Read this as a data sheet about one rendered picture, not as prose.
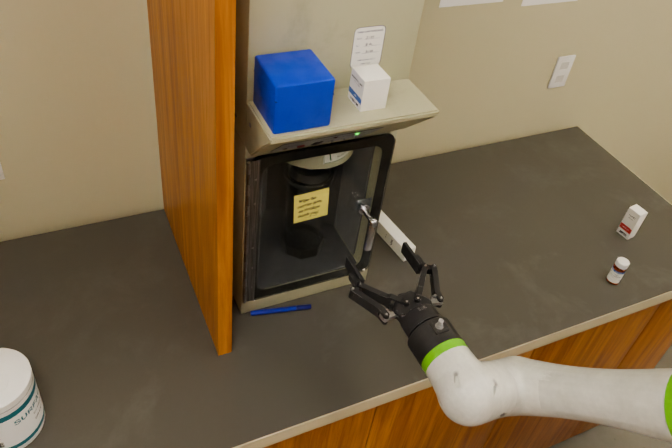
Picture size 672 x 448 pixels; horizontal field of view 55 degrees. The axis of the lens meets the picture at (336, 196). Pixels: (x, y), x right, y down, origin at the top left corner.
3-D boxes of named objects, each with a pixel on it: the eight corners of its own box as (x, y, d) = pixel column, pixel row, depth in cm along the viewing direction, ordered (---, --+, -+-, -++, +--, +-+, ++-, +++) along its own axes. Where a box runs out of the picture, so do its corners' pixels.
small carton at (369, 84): (347, 96, 113) (351, 66, 109) (372, 93, 115) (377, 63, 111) (359, 112, 110) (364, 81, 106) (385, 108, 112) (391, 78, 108)
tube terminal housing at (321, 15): (208, 240, 162) (201, -72, 112) (325, 214, 174) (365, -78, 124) (240, 314, 145) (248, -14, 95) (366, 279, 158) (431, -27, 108)
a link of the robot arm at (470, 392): (480, 404, 103) (447, 444, 108) (530, 395, 110) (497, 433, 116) (435, 336, 112) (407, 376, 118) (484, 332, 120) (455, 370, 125)
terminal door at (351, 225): (245, 300, 142) (249, 157, 116) (366, 268, 154) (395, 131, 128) (246, 302, 142) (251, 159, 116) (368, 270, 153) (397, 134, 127)
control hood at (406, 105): (244, 148, 115) (245, 100, 108) (400, 121, 127) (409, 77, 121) (266, 187, 107) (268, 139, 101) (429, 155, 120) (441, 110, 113)
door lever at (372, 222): (363, 234, 144) (353, 237, 143) (369, 203, 138) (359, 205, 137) (374, 251, 140) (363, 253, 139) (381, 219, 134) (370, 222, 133)
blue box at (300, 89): (252, 102, 108) (254, 54, 102) (306, 94, 112) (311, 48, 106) (273, 135, 102) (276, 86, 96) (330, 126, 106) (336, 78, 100)
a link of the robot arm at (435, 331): (416, 379, 120) (456, 364, 123) (429, 341, 112) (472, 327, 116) (400, 353, 124) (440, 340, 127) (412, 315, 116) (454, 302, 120)
